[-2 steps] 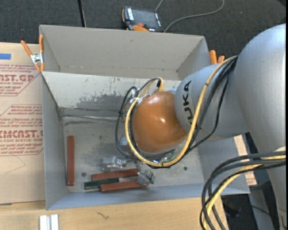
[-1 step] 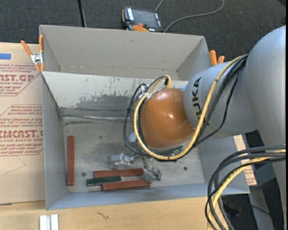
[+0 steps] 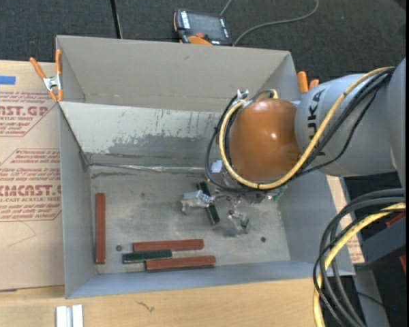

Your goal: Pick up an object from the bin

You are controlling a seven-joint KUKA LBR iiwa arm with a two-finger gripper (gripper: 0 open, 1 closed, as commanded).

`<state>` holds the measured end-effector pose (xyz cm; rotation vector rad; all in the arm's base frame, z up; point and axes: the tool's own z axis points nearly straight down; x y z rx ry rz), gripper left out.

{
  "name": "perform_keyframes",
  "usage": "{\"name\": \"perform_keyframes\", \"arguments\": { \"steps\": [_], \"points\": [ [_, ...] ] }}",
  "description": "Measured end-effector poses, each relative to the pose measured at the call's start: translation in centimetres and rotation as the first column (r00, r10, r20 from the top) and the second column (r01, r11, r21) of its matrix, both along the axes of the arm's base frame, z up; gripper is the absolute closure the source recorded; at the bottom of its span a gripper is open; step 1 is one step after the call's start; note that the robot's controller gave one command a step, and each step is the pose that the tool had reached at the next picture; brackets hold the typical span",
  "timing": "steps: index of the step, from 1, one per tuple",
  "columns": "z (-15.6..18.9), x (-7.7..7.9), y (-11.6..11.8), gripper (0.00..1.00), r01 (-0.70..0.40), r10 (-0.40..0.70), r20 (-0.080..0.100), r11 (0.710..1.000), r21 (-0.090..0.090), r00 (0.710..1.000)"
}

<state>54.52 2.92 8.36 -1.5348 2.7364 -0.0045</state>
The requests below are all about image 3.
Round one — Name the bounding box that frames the brown cardboard board, red print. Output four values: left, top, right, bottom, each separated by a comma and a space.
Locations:
0, 59, 66, 293

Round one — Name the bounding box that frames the grey metal bin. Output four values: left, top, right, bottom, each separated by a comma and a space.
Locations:
55, 35, 356, 300

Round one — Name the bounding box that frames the red-brown flat block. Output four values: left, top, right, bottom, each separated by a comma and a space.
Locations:
145, 255, 217, 273
133, 238, 205, 253
95, 192, 107, 265

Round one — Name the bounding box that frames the dark green flat block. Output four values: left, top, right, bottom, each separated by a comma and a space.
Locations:
122, 249, 173, 265
196, 181, 222, 226

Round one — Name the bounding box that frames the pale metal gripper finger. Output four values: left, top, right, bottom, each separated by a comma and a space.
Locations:
224, 200, 250, 237
181, 189, 215, 215

